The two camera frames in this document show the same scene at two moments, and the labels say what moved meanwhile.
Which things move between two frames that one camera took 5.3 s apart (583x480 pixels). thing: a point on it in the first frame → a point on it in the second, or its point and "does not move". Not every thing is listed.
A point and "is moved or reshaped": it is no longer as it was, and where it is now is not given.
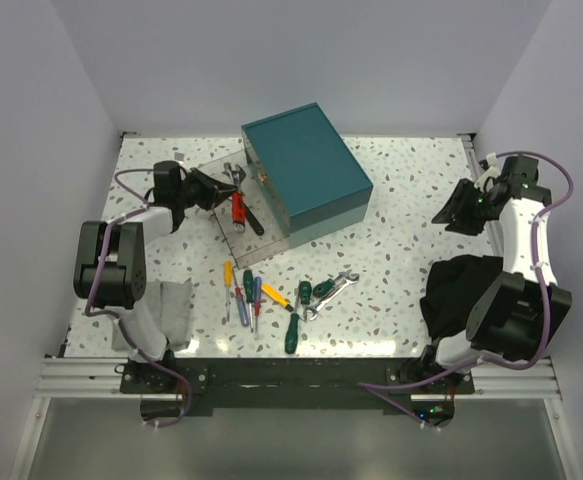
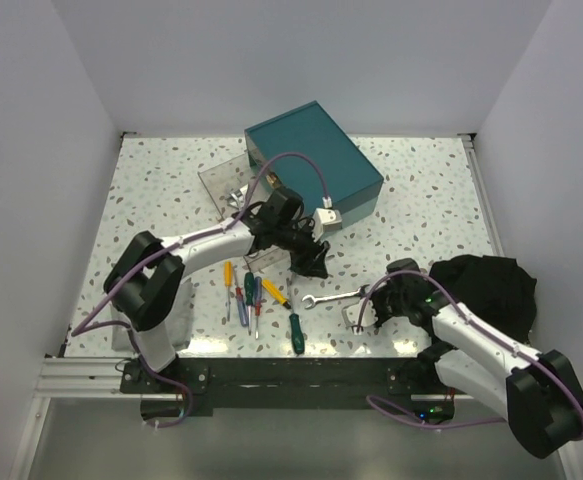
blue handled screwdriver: x=257 y=301 does not move
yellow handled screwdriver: x=227 y=265 does not move
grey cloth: x=172 y=305 does not move
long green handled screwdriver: x=291 y=338 is moved or reshaped
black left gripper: x=215 y=191 → x=311 y=261
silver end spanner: x=347 y=279 is moved or reshaped
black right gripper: x=455 y=213 → x=374 y=298
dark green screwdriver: x=248 y=281 does not move
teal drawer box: x=306 y=173 is moved or reshaped
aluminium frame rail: x=83 y=377 does not move
